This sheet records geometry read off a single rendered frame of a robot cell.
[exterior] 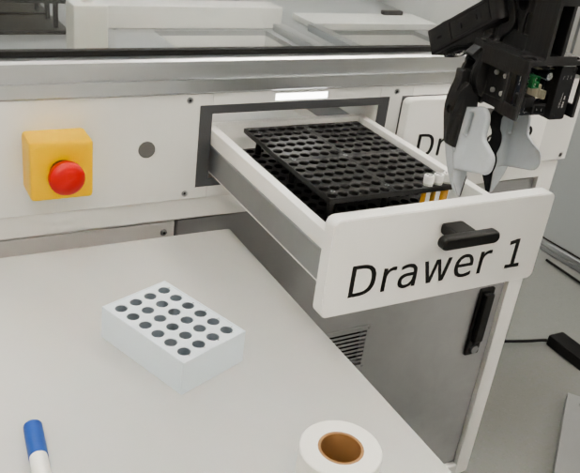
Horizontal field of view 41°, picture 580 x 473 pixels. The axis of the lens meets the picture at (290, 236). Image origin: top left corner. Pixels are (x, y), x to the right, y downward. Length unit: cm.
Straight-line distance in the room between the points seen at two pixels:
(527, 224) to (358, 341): 56
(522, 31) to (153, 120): 47
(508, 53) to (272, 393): 38
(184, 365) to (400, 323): 72
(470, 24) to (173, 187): 46
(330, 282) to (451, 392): 88
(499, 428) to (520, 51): 146
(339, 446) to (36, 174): 46
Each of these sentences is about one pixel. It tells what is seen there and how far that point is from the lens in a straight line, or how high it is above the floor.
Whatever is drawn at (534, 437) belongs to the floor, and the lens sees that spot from 208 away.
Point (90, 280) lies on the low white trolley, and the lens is 94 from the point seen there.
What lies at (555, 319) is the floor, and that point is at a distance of 260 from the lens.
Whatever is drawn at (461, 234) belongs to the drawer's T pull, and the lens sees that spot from 80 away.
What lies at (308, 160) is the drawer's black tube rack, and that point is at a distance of 95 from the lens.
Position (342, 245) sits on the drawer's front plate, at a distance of 75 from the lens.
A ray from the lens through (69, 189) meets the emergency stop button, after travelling 91.
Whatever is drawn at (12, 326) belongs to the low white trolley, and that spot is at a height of 76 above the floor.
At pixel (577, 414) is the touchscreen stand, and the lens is 215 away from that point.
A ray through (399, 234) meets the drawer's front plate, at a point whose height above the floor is 90.
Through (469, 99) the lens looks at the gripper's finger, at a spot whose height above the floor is 105.
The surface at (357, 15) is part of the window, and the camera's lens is 109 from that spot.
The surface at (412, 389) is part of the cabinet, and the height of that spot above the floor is 34.
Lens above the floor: 124
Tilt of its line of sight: 27 degrees down
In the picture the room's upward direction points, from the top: 8 degrees clockwise
